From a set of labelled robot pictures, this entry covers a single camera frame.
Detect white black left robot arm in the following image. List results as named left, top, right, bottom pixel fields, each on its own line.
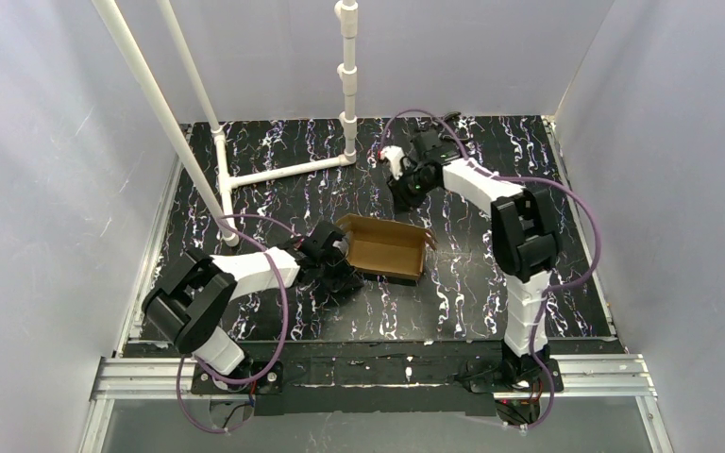
left=142, top=221, right=363, bottom=386

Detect brown cardboard paper box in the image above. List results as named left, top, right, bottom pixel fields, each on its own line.
left=335, top=214, right=437, bottom=282

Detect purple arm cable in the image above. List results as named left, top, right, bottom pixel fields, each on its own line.
left=177, top=214, right=304, bottom=436
left=379, top=109, right=603, bottom=432

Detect white PVC pipe frame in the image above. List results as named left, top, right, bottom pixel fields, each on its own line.
left=92, top=0, right=362, bottom=247

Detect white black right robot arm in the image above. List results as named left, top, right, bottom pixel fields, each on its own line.
left=377, top=132, right=562, bottom=383

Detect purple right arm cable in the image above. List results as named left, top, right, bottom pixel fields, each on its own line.
left=379, top=109, right=603, bottom=432

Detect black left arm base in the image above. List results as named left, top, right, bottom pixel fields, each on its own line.
left=191, top=358, right=284, bottom=396

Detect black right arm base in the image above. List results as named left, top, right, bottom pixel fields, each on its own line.
left=449, top=346, right=565, bottom=428

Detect black pliers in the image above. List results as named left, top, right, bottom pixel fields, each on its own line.
left=430, top=111, right=471, bottom=143

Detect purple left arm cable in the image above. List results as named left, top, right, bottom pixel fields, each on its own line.
left=177, top=214, right=304, bottom=436

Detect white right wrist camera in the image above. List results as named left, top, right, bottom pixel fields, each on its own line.
left=378, top=145, right=405, bottom=180

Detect aluminium rail frame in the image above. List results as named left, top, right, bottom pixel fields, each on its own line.
left=77, top=156, right=659, bottom=453

